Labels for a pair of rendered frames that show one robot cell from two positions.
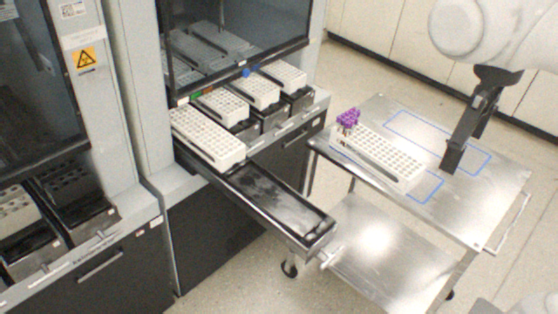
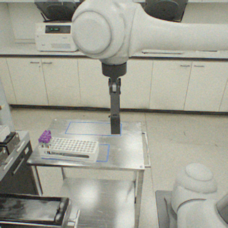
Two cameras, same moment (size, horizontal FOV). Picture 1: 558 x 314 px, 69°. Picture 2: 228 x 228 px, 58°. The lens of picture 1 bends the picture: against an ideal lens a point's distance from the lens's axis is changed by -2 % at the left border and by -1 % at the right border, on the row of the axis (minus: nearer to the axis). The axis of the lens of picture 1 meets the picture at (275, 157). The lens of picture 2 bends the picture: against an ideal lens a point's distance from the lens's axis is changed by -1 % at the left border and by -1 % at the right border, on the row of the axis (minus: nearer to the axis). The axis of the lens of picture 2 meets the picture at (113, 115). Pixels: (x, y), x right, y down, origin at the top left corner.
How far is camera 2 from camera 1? 0.18 m
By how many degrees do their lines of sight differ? 31
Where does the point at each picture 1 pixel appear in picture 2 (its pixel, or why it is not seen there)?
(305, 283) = not seen: outside the picture
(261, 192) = (11, 209)
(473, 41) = (108, 37)
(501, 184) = (133, 133)
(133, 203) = not seen: outside the picture
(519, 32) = (127, 28)
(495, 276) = (147, 177)
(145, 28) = not seen: outside the picture
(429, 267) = (122, 192)
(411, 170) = (92, 147)
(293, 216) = (40, 211)
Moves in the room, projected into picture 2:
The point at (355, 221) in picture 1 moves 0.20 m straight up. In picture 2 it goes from (75, 192) to (73, 173)
